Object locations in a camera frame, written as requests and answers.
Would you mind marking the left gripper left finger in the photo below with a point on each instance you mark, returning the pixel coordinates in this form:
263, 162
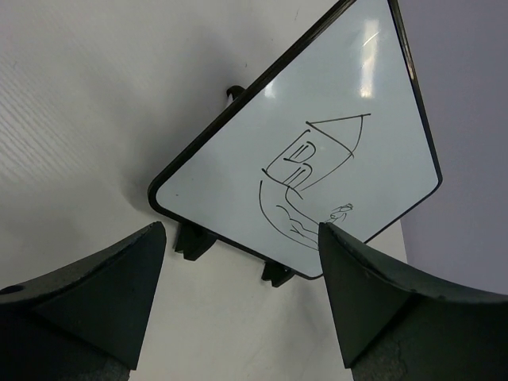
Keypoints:
86, 320

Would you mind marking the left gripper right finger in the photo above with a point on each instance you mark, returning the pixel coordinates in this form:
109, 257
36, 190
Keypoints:
395, 322

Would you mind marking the black framed small whiteboard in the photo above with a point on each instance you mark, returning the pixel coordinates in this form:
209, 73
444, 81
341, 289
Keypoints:
334, 131

